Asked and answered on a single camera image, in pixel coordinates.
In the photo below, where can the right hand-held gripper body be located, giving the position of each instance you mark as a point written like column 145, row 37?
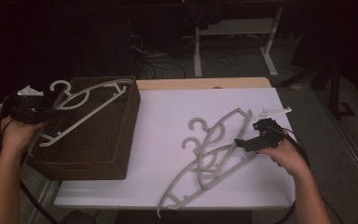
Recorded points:
column 272, row 137

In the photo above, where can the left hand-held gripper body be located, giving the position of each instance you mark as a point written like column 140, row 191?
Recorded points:
column 28, row 107

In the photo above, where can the grey plastic clothes hanger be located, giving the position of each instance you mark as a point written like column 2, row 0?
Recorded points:
column 180, row 200
column 84, row 118
column 248, row 115

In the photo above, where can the brown wicker basket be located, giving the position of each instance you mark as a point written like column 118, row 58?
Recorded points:
column 105, row 146

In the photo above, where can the person's right hand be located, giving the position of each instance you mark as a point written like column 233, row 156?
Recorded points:
column 289, row 158

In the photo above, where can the person's left hand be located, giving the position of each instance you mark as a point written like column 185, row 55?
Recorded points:
column 17, row 135

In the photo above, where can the dark metal stand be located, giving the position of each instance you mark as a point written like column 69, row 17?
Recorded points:
column 334, row 90

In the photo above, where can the white paper sheet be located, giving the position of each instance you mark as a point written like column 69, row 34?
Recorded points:
column 167, row 124

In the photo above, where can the white metal desk frame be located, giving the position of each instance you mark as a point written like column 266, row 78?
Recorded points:
column 198, row 53

